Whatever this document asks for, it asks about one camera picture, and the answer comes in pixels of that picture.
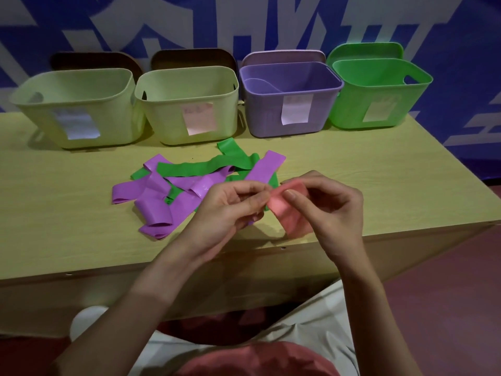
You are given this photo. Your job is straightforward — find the person's left hand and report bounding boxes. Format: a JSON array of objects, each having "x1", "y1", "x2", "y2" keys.
[{"x1": 177, "y1": 180, "x2": 273, "y2": 263}]

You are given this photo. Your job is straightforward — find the person's right hand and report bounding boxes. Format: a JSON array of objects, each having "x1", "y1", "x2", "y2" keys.
[{"x1": 279, "y1": 170, "x2": 365, "y2": 265}]

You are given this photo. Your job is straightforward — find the pink elastic band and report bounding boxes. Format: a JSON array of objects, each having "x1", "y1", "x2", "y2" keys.
[{"x1": 268, "y1": 180, "x2": 315, "y2": 238}]

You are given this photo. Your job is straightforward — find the person's left forearm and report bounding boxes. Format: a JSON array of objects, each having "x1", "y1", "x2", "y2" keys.
[{"x1": 49, "y1": 244, "x2": 206, "y2": 376}]

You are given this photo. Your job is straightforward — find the person's right forearm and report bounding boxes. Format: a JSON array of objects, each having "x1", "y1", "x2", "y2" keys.
[{"x1": 331, "y1": 252, "x2": 425, "y2": 376}]

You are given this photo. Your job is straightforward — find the purple elastic band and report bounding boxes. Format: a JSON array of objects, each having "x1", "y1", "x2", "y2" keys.
[
  {"x1": 111, "y1": 180, "x2": 173, "y2": 205},
  {"x1": 135, "y1": 193, "x2": 202, "y2": 240},
  {"x1": 164, "y1": 167, "x2": 232, "y2": 199},
  {"x1": 142, "y1": 154, "x2": 175, "y2": 180},
  {"x1": 244, "y1": 150, "x2": 287, "y2": 184},
  {"x1": 244, "y1": 77, "x2": 283, "y2": 94}
]

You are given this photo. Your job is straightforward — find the purple plastic bin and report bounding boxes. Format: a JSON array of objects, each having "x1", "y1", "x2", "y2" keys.
[{"x1": 239, "y1": 61, "x2": 344, "y2": 138}]

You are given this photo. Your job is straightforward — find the pale pink paper label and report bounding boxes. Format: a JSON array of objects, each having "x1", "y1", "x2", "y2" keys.
[{"x1": 182, "y1": 102, "x2": 217, "y2": 137}]

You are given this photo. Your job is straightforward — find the white paper label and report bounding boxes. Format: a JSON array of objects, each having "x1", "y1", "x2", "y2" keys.
[
  {"x1": 281, "y1": 95, "x2": 311, "y2": 126},
  {"x1": 53, "y1": 107, "x2": 101, "y2": 141}
]

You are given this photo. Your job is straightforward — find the small cream plastic bin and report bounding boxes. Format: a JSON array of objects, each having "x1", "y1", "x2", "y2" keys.
[{"x1": 133, "y1": 66, "x2": 240, "y2": 146}]

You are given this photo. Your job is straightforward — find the green plastic bin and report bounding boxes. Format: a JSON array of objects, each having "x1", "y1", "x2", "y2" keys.
[{"x1": 328, "y1": 58, "x2": 434, "y2": 130}]

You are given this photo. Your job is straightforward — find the pale green paper label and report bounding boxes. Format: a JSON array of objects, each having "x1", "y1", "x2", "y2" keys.
[{"x1": 362, "y1": 98, "x2": 401, "y2": 123}]

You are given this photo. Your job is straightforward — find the person's white trousers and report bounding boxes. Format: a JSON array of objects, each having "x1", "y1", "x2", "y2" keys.
[{"x1": 70, "y1": 280, "x2": 362, "y2": 376}]

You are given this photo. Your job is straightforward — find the purple bin lid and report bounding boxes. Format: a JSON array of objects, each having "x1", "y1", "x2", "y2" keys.
[{"x1": 241, "y1": 50, "x2": 327, "y2": 68}]

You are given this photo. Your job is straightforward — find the brown bin lid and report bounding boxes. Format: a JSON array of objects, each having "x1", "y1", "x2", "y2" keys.
[
  {"x1": 50, "y1": 52, "x2": 144, "y2": 79},
  {"x1": 150, "y1": 48, "x2": 239, "y2": 76}
]

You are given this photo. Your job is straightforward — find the person's pink shirt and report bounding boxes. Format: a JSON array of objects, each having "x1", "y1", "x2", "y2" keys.
[{"x1": 174, "y1": 340, "x2": 341, "y2": 376}]

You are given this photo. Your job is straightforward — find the green bin lid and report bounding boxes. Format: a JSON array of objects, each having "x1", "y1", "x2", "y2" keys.
[{"x1": 326, "y1": 42, "x2": 404, "y2": 69}]

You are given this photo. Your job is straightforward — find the large cream plastic bin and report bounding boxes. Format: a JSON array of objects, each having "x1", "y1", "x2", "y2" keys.
[{"x1": 9, "y1": 68, "x2": 145, "y2": 149}]

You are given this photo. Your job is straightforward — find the blue white patterned banner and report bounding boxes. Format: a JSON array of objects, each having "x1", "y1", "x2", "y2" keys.
[{"x1": 0, "y1": 0, "x2": 501, "y2": 182}]

